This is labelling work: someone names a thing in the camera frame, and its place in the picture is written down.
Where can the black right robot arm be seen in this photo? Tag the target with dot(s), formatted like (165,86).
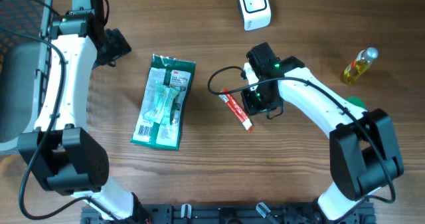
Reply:
(363,148)

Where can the white barcode scanner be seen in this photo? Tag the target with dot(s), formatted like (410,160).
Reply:
(255,14)

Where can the grey mesh basket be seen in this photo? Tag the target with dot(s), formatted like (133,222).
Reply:
(25,65)

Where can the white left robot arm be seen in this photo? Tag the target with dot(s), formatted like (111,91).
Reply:
(60,152)

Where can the yellow liquid bottle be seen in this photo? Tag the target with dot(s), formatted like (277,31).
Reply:
(359,65)

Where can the green 3M package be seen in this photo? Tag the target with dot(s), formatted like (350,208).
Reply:
(160,119)

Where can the green lid jar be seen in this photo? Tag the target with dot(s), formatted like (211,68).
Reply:
(356,101)

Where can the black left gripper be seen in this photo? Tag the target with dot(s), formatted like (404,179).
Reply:
(121,48)

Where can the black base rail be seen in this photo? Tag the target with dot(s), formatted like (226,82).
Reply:
(287,213)

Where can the red Nescafe sachet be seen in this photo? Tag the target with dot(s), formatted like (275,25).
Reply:
(244,119)

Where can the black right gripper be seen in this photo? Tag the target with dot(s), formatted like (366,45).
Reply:
(255,109)

